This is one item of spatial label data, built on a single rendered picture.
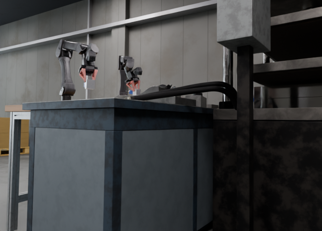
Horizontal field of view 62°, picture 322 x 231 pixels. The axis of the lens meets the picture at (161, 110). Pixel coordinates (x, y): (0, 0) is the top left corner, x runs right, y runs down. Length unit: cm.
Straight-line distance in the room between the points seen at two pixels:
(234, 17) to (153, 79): 323
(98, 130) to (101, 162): 13
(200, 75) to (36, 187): 300
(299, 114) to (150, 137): 72
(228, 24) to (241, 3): 10
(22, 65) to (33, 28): 91
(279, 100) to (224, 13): 85
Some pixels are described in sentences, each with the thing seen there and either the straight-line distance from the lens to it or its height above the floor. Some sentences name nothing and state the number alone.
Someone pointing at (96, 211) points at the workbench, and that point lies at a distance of 119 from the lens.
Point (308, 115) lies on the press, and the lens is 143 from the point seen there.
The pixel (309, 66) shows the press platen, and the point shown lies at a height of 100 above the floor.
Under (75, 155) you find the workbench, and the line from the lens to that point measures 125.
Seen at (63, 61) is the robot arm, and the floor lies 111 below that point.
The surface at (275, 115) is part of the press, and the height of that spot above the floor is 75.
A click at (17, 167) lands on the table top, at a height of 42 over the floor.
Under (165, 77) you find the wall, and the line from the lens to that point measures 428.
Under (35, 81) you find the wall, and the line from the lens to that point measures 663.
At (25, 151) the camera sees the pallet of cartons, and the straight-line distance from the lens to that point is 626.
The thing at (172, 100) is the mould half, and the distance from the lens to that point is 162.
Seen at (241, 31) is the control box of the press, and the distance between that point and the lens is 123.
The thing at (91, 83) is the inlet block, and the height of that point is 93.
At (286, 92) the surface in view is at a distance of 193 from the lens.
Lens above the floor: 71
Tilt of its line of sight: 2 degrees up
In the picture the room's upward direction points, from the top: 1 degrees clockwise
